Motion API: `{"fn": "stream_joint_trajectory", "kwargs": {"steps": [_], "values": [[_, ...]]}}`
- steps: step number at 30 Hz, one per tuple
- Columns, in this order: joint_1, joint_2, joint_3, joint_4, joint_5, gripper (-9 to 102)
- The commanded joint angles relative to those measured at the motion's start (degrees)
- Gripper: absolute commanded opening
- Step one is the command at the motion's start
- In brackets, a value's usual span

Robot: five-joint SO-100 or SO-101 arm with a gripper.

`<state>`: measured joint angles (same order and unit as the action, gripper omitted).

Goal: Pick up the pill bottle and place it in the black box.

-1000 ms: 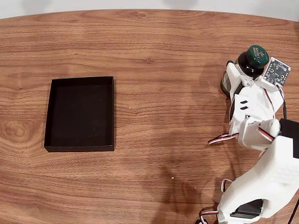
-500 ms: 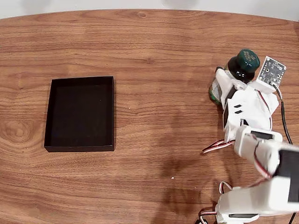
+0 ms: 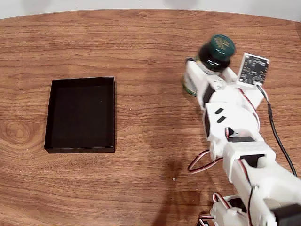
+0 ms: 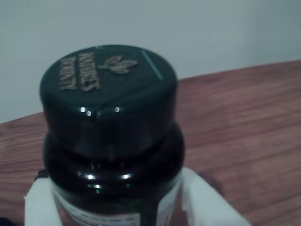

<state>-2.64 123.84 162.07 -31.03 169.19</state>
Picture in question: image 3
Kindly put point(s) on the green pill bottle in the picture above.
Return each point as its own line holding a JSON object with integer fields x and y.
{"x": 212, "y": 58}

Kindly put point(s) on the black shallow box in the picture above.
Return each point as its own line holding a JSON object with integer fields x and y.
{"x": 80, "y": 117}

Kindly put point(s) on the black camera circuit board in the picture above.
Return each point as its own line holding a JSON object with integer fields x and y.
{"x": 254, "y": 69}

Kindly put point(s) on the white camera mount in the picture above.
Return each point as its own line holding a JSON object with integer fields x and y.
{"x": 255, "y": 97}

